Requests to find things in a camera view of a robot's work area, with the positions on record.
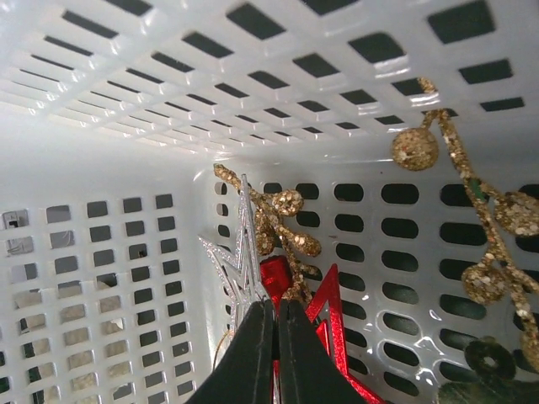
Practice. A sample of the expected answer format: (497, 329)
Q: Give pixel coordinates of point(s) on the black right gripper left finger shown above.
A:
(245, 373)

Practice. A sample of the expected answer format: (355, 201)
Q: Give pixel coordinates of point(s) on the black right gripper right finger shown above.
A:
(307, 374)

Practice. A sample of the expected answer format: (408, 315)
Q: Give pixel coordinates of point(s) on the silver red star ornament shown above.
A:
(248, 276)

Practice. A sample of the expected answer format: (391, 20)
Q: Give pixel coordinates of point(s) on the wooden merry christmas sign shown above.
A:
(495, 369)

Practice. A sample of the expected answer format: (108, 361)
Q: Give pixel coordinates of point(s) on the red leaf gold sprig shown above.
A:
(271, 231)

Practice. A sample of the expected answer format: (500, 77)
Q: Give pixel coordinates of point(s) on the gold glitter berry sprig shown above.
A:
(496, 275)

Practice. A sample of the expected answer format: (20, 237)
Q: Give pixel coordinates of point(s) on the white plastic basket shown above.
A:
(114, 113)

